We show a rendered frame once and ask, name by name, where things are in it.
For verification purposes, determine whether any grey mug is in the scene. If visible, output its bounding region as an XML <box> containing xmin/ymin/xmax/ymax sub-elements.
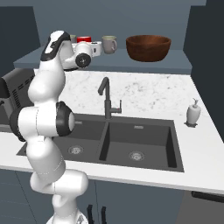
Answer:
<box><xmin>101</xmin><ymin>35</ymin><xmax>118</xmax><ymax>55</ymax></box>

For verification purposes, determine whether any brown wooden bowl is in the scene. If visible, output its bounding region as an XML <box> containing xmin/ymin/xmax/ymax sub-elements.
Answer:
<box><xmin>125</xmin><ymin>34</ymin><xmax>172</xmax><ymax>63</ymax></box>

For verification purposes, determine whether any black cupboard handle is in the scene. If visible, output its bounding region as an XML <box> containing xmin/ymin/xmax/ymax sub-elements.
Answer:
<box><xmin>100</xmin><ymin>206</ymin><xmax>108</xmax><ymax>224</ymax></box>
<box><xmin>87</xmin><ymin>204</ymin><xmax>95</xmax><ymax>224</ymax></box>

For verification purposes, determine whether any white soap dispenser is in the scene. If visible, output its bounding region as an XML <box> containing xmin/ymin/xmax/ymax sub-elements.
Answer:
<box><xmin>184</xmin><ymin>98</ymin><xmax>202</xmax><ymax>128</ymax></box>

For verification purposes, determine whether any black toaster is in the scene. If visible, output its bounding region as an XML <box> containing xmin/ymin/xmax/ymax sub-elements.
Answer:
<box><xmin>0</xmin><ymin>67</ymin><xmax>37</xmax><ymax>133</ymax></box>

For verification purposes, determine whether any black dishwasher handle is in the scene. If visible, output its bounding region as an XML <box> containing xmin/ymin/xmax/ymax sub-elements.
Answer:
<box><xmin>191</xmin><ymin>191</ymin><xmax>224</xmax><ymax>204</ymax></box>

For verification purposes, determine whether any red cup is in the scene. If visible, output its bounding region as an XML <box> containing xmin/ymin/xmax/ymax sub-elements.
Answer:
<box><xmin>76</xmin><ymin>36</ymin><xmax>93</xmax><ymax>44</ymax></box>

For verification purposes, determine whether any blue-grey cabinet shelf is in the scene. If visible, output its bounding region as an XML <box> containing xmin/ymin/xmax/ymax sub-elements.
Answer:
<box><xmin>12</xmin><ymin>45</ymin><xmax>193</xmax><ymax>75</ymax></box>

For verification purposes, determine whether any blue-grey base cupboard door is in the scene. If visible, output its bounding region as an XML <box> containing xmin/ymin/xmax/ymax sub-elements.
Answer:
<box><xmin>0</xmin><ymin>169</ymin><xmax>96</xmax><ymax>224</ymax></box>
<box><xmin>94</xmin><ymin>178</ymin><xmax>186</xmax><ymax>224</ymax></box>

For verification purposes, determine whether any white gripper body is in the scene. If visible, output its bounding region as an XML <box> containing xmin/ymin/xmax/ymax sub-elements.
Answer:
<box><xmin>88</xmin><ymin>40</ymin><xmax>103</xmax><ymax>57</ymax></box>

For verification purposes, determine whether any dark blue cabinet door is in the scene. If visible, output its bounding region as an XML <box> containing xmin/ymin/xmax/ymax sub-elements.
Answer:
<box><xmin>0</xmin><ymin>5</ymin><xmax>42</xmax><ymax>77</ymax></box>
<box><xmin>183</xmin><ymin>0</ymin><xmax>224</xmax><ymax>136</ymax></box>

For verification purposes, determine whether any dark grey double sink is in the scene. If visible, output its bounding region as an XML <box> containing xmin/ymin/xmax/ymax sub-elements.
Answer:
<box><xmin>16</xmin><ymin>112</ymin><xmax>185</xmax><ymax>173</ymax></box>

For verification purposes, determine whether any black sink tap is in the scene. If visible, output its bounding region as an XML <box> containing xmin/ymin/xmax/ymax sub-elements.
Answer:
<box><xmin>97</xmin><ymin>76</ymin><xmax>123</xmax><ymax>120</ymax></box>

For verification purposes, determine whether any grey dishwasher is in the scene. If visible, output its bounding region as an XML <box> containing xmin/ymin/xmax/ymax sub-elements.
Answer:
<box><xmin>174</xmin><ymin>190</ymin><xmax>224</xmax><ymax>224</ymax></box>

